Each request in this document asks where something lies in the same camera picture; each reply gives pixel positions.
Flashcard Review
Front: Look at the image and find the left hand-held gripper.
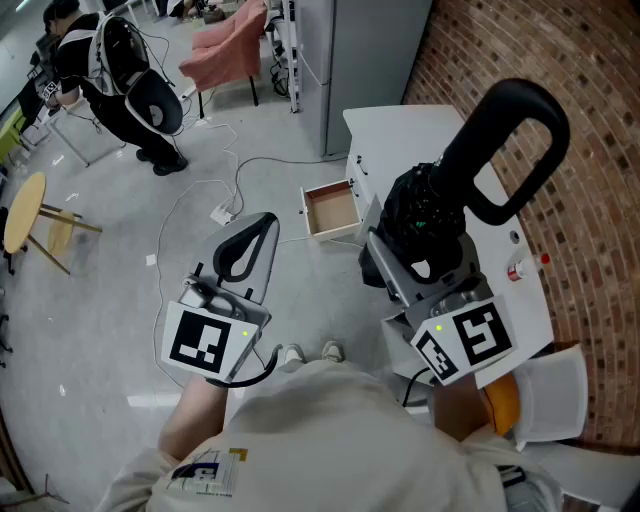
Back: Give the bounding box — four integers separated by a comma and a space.
160, 212, 282, 389

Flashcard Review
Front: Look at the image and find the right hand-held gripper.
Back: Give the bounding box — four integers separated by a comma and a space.
367, 228, 517, 387

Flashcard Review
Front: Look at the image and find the wooden drawer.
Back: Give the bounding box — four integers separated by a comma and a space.
298, 179, 365, 245

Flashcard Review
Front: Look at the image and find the person's left forearm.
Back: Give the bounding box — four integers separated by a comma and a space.
158, 374, 231, 461

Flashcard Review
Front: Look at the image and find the person's right forearm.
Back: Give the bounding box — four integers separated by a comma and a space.
432, 374, 494, 444

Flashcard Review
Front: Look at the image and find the white desk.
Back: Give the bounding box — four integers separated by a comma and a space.
342, 104, 555, 391

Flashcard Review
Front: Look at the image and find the plastic bottle red label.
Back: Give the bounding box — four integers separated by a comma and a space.
506, 252, 552, 284

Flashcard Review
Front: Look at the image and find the orange cushion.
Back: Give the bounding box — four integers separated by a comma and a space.
481, 373, 522, 437

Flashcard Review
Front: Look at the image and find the white plastic chair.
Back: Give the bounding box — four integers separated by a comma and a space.
513, 343, 590, 447

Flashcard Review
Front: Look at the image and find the white shelf rack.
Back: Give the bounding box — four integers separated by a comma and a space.
264, 0, 302, 114

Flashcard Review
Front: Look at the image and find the person's cream shirt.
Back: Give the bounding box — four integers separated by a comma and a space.
94, 359, 566, 512

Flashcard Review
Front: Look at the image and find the pink armchair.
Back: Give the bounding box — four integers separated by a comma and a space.
178, 0, 270, 120

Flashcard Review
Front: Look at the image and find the grey metal cabinet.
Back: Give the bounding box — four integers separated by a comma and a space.
296, 0, 434, 159

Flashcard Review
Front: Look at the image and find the round wooden side table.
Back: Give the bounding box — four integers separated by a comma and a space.
2, 171, 104, 276

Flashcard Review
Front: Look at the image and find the white rectangular table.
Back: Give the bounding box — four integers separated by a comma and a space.
47, 97, 127, 169

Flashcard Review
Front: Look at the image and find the green chair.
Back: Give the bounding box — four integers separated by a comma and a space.
0, 107, 27, 164

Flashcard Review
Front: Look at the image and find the dark grey floor cable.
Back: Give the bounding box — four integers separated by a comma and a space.
232, 155, 349, 211

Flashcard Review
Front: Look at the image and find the left hand-held gripper black cable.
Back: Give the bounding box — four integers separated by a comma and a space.
205, 343, 284, 389

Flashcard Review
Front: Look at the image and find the person's black shoulder strap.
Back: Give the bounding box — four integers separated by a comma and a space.
494, 463, 527, 490

